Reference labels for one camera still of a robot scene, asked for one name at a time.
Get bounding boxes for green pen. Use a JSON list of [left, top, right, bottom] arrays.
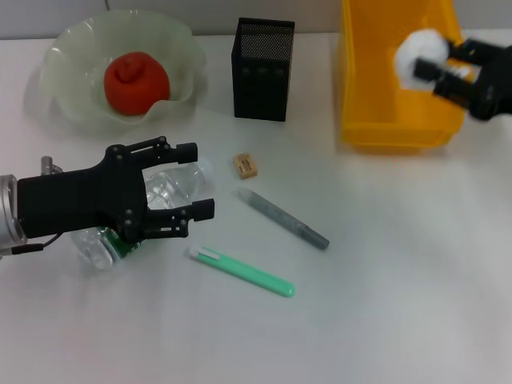
[[183, 244, 297, 299]]

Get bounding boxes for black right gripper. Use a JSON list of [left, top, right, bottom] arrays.
[[413, 37, 512, 122]]

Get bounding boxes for yellow plastic bin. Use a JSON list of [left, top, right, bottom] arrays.
[[338, 0, 468, 156]]

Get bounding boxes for tan eraser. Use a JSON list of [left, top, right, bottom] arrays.
[[232, 152, 259, 182]]

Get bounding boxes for black mesh pen holder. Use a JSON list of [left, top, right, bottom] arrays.
[[230, 16, 297, 122]]

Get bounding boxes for white paper ball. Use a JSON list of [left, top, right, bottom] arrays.
[[393, 26, 450, 92]]

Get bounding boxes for clear green-label water bottle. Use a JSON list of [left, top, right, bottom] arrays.
[[70, 155, 218, 274]]

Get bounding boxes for grey marker pen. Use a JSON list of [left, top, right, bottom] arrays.
[[231, 187, 331, 252]]

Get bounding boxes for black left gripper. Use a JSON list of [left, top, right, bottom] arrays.
[[17, 134, 217, 244]]

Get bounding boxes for left gripper cable with plug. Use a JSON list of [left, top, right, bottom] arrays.
[[10, 155, 66, 256]]

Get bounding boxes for pale green glass fruit plate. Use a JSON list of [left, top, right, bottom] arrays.
[[38, 10, 208, 128]]

